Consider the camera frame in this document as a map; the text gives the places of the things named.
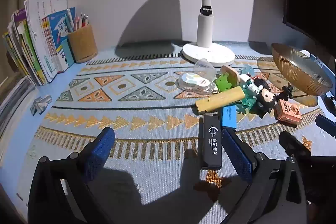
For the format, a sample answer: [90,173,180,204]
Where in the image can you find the small orange box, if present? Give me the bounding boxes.
[274,99,302,127]

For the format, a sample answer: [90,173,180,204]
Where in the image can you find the black keychain figure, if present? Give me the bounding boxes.
[280,84,294,102]

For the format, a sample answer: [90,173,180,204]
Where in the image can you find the grey striped tray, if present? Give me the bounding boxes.
[0,74,37,140]

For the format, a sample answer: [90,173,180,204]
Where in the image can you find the black box with white print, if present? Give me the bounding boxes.
[198,114,222,170]

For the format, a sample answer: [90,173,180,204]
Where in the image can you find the small blue box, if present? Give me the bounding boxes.
[221,105,237,130]

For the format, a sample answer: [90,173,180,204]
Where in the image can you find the clear correction tape dispenser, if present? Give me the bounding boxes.
[175,72,218,94]

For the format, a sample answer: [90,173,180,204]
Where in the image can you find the black haired figurine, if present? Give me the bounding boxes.
[249,78,279,119]

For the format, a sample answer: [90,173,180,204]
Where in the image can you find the patterned table mat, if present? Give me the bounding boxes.
[16,42,336,224]

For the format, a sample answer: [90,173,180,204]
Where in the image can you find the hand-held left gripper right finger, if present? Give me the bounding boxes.
[221,129,309,224]

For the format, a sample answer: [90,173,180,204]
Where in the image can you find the teal translucent toy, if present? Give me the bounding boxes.
[236,88,256,115]

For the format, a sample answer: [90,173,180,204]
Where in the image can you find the bunch of pens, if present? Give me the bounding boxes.
[64,8,90,31]

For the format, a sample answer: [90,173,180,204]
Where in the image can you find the toast shaped toy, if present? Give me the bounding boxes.
[220,65,240,86]

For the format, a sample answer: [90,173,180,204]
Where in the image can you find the clear plastic capsule shell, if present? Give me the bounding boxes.
[194,58,217,80]

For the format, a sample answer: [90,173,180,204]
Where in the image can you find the green plastic toy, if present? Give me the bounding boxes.
[213,72,233,92]

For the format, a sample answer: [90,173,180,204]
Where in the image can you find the amber glass bowl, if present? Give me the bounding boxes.
[271,42,333,96]

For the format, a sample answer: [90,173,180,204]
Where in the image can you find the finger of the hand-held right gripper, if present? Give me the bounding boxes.
[279,131,336,201]
[316,115,336,136]

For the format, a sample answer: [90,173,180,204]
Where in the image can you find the white desk lamp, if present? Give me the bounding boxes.
[182,0,235,67]

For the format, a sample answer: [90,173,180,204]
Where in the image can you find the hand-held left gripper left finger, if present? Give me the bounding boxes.
[28,127,116,224]

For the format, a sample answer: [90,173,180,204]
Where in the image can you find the yellow wooden block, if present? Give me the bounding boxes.
[196,86,246,114]

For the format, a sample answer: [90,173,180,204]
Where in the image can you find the brown cork pen holder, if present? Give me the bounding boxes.
[68,24,99,64]

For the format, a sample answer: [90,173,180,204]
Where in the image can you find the row of books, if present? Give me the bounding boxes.
[3,0,75,86]

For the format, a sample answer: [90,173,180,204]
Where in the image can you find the white block figure toy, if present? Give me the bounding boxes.
[239,73,259,94]

